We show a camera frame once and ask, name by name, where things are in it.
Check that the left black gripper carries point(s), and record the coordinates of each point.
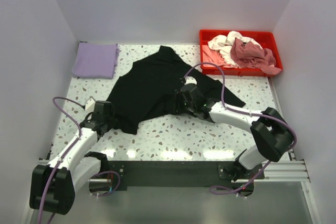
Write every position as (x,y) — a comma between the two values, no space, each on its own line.
(112,123)

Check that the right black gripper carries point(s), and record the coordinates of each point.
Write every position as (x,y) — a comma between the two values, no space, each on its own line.
(179,107)

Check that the black t shirt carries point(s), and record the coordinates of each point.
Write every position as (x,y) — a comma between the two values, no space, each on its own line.
(147,91)

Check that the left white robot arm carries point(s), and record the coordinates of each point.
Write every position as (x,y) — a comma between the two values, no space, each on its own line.
(54,185)

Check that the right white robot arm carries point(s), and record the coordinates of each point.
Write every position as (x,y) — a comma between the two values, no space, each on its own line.
(272,135)

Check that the salmon pink t shirt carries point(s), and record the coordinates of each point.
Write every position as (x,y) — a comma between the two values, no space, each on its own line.
(212,56)

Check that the folded lavender t shirt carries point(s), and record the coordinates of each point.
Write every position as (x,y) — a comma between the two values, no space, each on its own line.
(95,61)

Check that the white crumpled t shirt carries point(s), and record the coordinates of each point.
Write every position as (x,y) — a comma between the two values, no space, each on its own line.
(223,44)

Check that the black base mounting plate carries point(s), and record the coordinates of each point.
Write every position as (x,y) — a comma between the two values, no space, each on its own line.
(111,180)

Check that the dusty rose crumpled t shirt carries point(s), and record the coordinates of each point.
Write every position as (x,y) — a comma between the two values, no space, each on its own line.
(249,55)

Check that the red plastic bin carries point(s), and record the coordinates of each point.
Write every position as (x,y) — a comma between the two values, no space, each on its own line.
(264,38)

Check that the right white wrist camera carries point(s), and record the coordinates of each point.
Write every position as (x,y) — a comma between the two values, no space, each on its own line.
(190,80)

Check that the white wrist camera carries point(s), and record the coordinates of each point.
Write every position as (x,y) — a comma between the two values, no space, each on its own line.
(90,104)
(190,80)

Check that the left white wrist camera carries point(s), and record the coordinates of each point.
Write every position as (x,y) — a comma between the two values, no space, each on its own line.
(90,104)

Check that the aluminium extrusion rail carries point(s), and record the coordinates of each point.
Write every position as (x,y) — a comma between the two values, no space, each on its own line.
(286,171)

